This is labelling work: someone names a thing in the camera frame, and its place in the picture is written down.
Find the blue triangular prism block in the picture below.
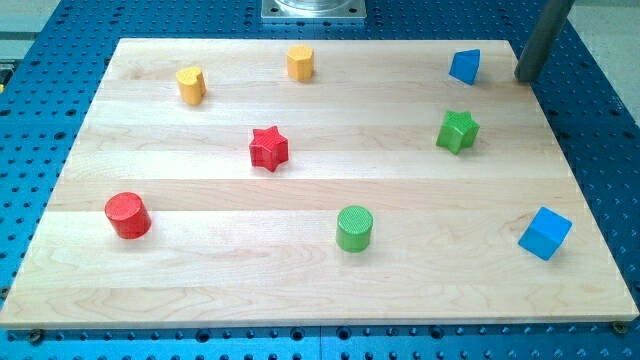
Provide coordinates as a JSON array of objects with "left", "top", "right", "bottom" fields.
[{"left": 449, "top": 49, "right": 481, "bottom": 85}]

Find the yellow octagonal block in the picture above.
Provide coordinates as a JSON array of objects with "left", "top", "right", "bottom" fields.
[{"left": 287, "top": 44, "right": 314, "bottom": 81}]

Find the blue cube block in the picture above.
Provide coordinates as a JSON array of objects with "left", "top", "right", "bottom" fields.
[{"left": 518, "top": 207, "right": 573, "bottom": 261}]

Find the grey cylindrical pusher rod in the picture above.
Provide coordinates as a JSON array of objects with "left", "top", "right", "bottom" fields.
[{"left": 514, "top": 0, "right": 575, "bottom": 82}]

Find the red cylinder block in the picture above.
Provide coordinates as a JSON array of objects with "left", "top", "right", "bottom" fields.
[{"left": 104, "top": 192, "right": 152, "bottom": 239}]

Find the red star block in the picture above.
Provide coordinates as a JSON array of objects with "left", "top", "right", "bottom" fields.
[{"left": 249, "top": 126, "right": 289, "bottom": 172}]

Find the yellow heart block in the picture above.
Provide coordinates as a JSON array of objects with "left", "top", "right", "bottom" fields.
[{"left": 176, "top": 66, "right": 207, "bottom": 105}]

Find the green cylinder block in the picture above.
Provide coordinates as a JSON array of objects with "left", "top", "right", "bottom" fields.
[{"left": 336, "top": 205, "right": 373, "bottom": 253}]

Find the blue perforated table plate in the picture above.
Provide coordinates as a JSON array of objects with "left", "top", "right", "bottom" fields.
[{"left": 1, "top": 1, "right": 639, "bottom": 359}]

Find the wooden board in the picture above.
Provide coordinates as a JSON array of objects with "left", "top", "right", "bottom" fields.
[{"left": 1, "top": 38, "right": 638, "bottom": 329}]

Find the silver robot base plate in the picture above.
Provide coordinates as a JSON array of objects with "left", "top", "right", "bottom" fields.
[{"left": 261, "top": 0, "right": 367, "bottom": 21}]

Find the green star block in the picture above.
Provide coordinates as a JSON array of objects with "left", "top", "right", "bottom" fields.
[{"left": 436, "top": 110, "right": 480, "bottom": 154}]

